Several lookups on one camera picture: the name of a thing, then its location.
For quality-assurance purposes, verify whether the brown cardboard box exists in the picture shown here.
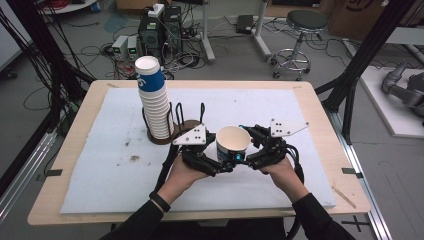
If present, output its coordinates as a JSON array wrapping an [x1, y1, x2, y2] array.
[[327, 0, 418, 42]]

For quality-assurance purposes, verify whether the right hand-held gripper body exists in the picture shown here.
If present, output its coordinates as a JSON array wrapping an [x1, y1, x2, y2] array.
[[247, 118, 310, 171]]

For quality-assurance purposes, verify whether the aluminium rail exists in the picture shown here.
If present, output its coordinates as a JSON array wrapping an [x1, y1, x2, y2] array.
[[327, 109, 395, 240], [0, 129, 58, 222]]

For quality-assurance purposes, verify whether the blue and white paper cup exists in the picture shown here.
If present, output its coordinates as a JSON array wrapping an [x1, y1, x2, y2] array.
[[215, 125, 252, 165]]

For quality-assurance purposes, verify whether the black box on floor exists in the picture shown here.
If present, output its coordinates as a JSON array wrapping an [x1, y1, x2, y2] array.
[[235, 14, 255, 35]]

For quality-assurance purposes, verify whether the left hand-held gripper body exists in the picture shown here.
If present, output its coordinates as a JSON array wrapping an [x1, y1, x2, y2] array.
[[171, 123, 218, 177]]

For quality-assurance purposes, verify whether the white power strip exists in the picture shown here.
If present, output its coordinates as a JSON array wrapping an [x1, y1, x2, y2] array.
[[147, 3, 166, 19]]

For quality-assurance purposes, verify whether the person's left hand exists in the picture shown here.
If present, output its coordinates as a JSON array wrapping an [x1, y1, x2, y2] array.
[[156, 154, 210, 205]]

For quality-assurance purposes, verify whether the brown tape strip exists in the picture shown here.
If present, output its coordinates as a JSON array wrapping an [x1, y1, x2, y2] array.
[[332, 187, 358, 210]]

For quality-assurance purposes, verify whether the grey power supply box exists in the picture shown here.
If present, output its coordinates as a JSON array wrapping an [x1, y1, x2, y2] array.
[[111, 34, 130, 62], [127, 35, 140, 56]]

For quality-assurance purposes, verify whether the person's right hand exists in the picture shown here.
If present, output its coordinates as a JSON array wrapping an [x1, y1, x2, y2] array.
[[259, 159, 310, 204]]

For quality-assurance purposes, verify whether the black wristband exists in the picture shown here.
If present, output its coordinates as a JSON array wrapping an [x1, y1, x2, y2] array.
[[148, 190, 172, 214]]

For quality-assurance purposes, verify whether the black round stool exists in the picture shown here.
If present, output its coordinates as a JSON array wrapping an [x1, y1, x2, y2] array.
[[270, 9, 330, 82]]

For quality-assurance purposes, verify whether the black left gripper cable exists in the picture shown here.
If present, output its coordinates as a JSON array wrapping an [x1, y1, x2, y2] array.
[[154, 143, 180, 195]]

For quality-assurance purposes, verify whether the white platform board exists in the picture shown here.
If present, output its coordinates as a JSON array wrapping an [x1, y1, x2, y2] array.
[[359, 64, 424, 140]]

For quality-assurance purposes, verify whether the brown cup holder wire rack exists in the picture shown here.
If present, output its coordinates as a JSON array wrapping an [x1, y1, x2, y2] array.
[[141, 101, 208, 146]]

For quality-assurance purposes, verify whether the black computer tower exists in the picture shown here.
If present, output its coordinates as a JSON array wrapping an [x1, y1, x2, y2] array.
[[137, 13, 165, 58], [162, 5, 184, 55]]

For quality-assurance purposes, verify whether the stack of white paper cups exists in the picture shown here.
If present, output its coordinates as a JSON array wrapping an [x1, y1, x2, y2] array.
[[134, 55, 175, 141]]

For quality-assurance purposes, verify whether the white round table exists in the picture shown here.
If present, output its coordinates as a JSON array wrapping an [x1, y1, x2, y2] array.
[[39, 0, 98, 15]]

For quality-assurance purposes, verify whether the tangle of floor cables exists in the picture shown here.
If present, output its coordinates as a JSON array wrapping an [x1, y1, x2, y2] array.
[[76, 6, 241, 81]]

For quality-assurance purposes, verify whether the white metal desk leg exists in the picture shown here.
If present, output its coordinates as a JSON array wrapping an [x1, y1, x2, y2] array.
[[199, 0, 217, 65], [252, 0, 273, 62]]

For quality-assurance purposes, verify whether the white foam mat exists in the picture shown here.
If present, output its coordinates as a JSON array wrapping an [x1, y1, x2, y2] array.
[[59, 87, 337, 215]]

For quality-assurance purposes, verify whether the black frame post with cables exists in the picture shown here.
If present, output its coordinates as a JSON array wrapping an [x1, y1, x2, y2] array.
[[0, 0, 97, 135]]

